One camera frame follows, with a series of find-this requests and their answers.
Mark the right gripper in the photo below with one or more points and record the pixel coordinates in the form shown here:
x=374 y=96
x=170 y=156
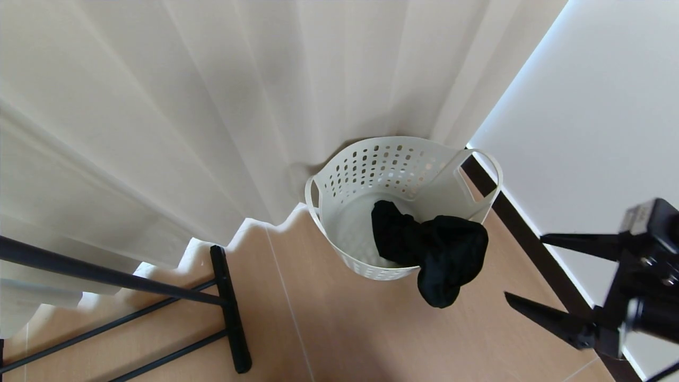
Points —
x=610 y=329

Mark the black garment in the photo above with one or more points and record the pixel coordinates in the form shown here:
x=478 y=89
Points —
x=451 y=254

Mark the white laundry basket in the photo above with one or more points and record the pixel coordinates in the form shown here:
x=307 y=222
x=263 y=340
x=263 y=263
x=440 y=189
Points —
x=382 y=159

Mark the black clothes rack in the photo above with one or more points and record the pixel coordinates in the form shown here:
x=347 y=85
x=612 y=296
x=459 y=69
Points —
x=228 y=302

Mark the beige curtain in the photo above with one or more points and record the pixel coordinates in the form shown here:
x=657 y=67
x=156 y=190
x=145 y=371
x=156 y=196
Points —
x=212 y=106

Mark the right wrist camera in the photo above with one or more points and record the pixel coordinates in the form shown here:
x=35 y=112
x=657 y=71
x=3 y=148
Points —
x=652 y=223

